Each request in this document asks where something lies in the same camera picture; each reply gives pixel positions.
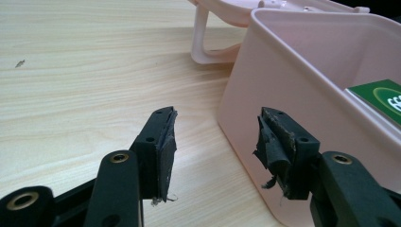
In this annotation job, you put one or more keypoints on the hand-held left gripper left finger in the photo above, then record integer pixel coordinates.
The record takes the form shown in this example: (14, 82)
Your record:
(154, 157)

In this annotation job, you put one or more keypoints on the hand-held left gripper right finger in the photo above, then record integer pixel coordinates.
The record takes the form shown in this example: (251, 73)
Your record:
(299, 157)

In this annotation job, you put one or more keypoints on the pink plastic storage box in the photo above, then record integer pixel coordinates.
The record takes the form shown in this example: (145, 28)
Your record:
(283, 63)

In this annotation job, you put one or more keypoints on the green and white carton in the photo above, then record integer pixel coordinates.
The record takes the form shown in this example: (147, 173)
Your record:
(383, 97)

